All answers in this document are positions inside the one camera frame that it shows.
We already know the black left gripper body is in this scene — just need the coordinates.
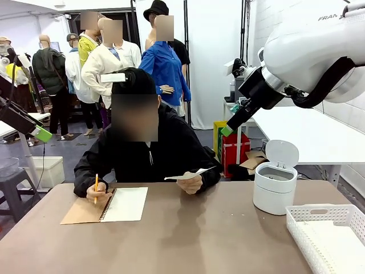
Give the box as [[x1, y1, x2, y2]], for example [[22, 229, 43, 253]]
[[0, 98, 44, 136]]

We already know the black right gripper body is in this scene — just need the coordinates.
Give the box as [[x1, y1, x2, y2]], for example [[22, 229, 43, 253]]
[[238, 67, 286, 111]]

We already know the white paper sheet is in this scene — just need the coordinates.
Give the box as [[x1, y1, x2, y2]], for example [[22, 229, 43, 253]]
[[164, 166, 217, 181]]

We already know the spiral notebook brown cover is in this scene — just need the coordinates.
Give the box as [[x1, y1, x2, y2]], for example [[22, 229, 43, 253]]
[[59, 187, 149, 225]]

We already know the person's right forearm black sleeve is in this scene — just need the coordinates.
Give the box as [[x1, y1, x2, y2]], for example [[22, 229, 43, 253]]
[[73, 158, 111, 198]]

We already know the person's left forearm black sleeve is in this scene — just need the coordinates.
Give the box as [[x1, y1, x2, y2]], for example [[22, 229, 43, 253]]
[[196, 155, 222, 187]]

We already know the person's right hand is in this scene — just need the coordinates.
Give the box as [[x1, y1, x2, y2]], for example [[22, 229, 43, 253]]
[[86, 182, 113, 204]]

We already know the person's left hand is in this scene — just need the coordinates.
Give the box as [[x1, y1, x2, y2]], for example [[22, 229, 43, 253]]
[[176, 171, 204, 195]]

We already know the small white table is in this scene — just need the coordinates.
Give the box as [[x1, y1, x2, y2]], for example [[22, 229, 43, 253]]
[[224, 101, 257, 139]]

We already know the green yellow bag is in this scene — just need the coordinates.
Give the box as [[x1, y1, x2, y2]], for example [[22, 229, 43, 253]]
[[213, 120, 239, 160]]

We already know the red bag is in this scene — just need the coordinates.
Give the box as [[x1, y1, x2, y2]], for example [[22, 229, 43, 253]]
[[221, 131, 251, 178]]

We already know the white storage box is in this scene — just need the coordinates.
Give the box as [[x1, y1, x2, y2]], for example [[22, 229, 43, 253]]
[[28, 155, 65, 188]]

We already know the mannequin in yellow vest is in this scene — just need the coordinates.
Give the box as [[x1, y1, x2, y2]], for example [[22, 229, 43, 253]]
[[0, 35, 38, 112]]

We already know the brown cardboard box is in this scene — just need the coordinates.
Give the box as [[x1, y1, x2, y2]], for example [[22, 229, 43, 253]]
[[238, 150, 267, 174]]

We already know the clear plastic bowl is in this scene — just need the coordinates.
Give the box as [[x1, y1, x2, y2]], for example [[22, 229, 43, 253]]
[[0, 156, 19, 177]]

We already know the mannequin in dark green jacket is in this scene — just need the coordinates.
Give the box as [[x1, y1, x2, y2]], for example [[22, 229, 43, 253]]
[[31, 34, 74, 137]]

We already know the black object on floor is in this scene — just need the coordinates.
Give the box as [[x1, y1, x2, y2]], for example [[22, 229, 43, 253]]
[[228, 164, 256, 180]]

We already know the grey plastic stool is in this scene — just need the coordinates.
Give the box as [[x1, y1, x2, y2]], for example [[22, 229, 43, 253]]
[[0, 167, 41, 223]]

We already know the black backdrop pole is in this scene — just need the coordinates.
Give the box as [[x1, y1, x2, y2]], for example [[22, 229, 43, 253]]
[[240, 0, 248, 62], [183, 0, 191, 118]]

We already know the large white table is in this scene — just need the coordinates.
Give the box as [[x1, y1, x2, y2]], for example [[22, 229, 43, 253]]
[[250, 99, 365, 185]]

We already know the person's torso black jacket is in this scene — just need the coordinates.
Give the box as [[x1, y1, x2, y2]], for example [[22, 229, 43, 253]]
[[81, 102, 220, 183]]

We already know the white lidded trash bin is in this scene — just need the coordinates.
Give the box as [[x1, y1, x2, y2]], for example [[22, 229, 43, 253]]
[[253, 139, 300, 215]]

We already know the mannequin in black t-shirt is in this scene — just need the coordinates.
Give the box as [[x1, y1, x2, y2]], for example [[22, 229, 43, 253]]
[[171, 38, 191, 118]]

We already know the mannequin in cream jacket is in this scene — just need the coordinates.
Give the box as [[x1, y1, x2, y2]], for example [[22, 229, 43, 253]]
[[81, 18, 143, 110]]

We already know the person's blurred head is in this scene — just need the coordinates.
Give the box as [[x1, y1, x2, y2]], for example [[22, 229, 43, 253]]
[[111, 94, 164, 143]]

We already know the mannequin in blue shirt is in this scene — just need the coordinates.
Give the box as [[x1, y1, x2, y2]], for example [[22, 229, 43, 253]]
[[139, 15, 192, 118]]

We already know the black cap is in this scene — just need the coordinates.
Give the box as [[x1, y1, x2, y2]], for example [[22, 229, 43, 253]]
[[111, 67, 157, 95]]

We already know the white perforated plastic basket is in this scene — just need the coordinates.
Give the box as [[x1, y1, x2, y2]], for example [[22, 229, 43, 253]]
[[286, 203, 365, 274]]

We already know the black bucket hat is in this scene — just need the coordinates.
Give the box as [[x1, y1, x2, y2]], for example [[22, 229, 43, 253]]
[[143, 0, 169, 21]]

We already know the white paper stack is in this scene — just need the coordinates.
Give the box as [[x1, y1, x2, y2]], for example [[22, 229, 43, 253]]
[[296, 219, 365, 274]]

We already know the thin black hanging cable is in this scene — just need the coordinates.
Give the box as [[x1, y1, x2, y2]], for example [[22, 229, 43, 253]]
[[30, 142, 47, 200]]

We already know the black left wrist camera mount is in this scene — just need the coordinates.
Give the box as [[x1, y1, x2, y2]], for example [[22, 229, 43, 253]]
[[0, 75, 17, 100]]

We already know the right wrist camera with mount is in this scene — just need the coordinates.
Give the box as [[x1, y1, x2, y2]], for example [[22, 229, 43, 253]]
[[224, 58, 255, 78]]

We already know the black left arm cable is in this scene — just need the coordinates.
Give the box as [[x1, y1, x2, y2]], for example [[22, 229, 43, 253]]
[[6, 55, 21, 102]]

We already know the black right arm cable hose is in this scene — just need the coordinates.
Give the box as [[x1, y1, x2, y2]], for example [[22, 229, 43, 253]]
[[283, 57, 358, 109]]

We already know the black white head camera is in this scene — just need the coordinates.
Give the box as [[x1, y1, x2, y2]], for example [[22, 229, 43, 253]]
[[101, 70, 137, 84]]

